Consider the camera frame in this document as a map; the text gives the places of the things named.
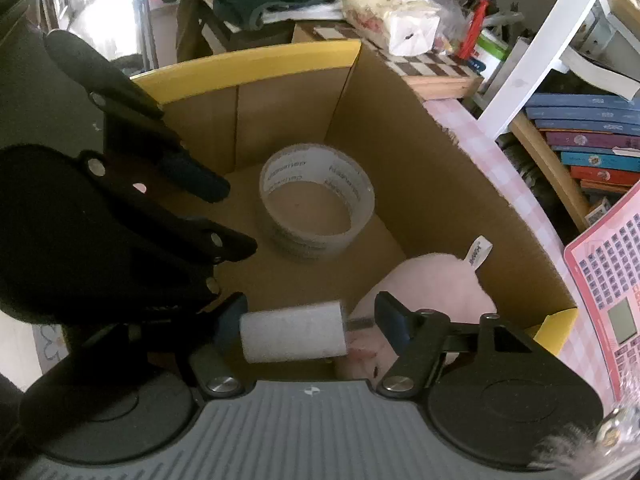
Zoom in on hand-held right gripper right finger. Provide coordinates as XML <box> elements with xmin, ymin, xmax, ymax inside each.
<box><xmin>374</xmin><ymin>291</ymin><xmax>552</xmax><ymax>402</ymax></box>

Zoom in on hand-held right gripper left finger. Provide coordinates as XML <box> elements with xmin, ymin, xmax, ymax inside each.
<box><xmin>70</xmin><ymin>292</ymin><xmax>249</xmax><ymax>401</ymax></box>

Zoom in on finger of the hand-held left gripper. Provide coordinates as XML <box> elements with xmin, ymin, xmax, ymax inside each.
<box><xmin>109</xmin><ymin>119</ymin><xmax>232</xmax><ymax>205</ymax></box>
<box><xmin>144</xmin><ymin>196</ymin><xmax>258</xmax><ymax>266</ymax></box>

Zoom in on pink pig plush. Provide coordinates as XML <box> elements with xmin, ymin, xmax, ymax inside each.
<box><xmin>334</xmin><ymin>235</ymin><xmax>498</xmax><ymax>386</ymax></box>

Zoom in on clear tape roll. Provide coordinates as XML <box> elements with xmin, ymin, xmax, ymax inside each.
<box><xmin>259</xmin><ymin>143</ymin><xmax>376</xmax><ymax>263</ymax></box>

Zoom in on yellow cardboard box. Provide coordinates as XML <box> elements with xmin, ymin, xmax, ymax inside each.
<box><xmin>129</xmin><ymin>37</ymin><xmax>581</xmax><ymax>386</ymax></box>

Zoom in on pink learning tablet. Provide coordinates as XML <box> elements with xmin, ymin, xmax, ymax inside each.
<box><xmin>564</xmin><ymin>192</ymin><xmax>640</xmax><ymax>401</ymax></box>

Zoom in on grey fluffy cuff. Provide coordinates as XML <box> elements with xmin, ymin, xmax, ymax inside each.
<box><xmin>530</xmin><ymin>402</ymin><xmax>640</xmax><ymax>480</ymax></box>

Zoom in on checkered chessboard box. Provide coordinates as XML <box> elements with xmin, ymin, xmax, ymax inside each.
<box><xmin>292</xmin><ymin>22</ymin><xmax>485</xmax><ymax>101</ymax></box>

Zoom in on tissue pack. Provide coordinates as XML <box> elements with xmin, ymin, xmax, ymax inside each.
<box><xmin>341</xmin><ymin>0</ymin><xmax>441</xmax><ymax>57</ymax></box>

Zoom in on row of blue books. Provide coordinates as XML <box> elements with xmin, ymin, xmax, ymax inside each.
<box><xmin>525</xmin><ymin>92</ymin><xmax>640</xmax><ymax>196</ymax></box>

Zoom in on white green pen cup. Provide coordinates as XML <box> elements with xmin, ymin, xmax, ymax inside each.
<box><xmin>435</xmin><ymin>0</ymin><xmax>521</xmax><ymax>78</ymax></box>

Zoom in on white bookshelf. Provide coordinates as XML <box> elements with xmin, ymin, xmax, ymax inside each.
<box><xmin>475</xmin><ymin>0</ymin><xmax>640</xmax><ymax>233</ymax></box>

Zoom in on open white book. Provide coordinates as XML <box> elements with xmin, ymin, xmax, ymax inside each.
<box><xmin>555</xmin><ymin>45</ymin><xmax>640</xmax><ymax>101</ymax></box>

